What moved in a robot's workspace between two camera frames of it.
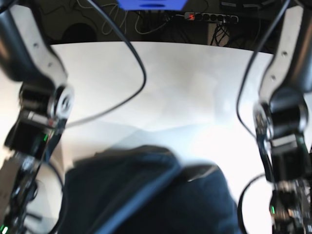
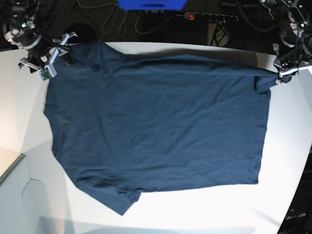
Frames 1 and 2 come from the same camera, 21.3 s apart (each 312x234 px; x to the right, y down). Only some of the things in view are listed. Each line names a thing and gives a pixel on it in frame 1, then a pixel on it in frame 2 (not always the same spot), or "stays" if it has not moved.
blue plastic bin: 152,5 stays
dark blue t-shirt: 143,189 -> 122,124
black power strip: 211,17 stays
